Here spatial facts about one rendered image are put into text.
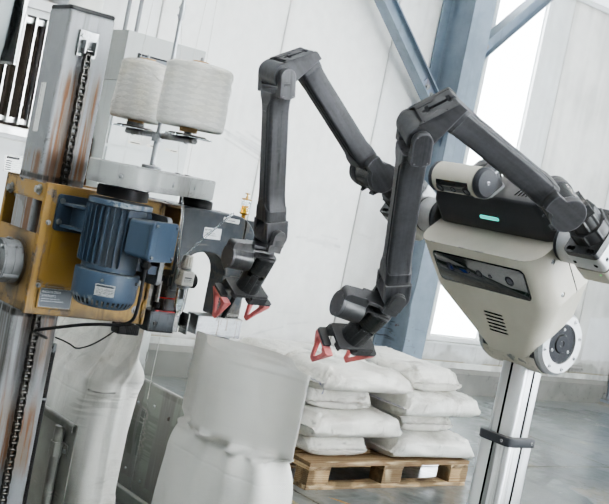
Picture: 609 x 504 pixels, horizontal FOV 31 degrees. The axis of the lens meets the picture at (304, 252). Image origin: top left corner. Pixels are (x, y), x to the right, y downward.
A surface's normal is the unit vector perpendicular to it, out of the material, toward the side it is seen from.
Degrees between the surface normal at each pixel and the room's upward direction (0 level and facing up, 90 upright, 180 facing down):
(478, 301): 130
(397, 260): 114
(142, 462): 90
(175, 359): 90
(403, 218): 119
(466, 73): 90
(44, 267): 90
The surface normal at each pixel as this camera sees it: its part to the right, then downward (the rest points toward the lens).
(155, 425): -0.77, -0.12
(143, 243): -0.46, -0.04
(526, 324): -0.72, 0.54
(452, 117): 0.20, 0.57
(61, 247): 0.61, 0.17
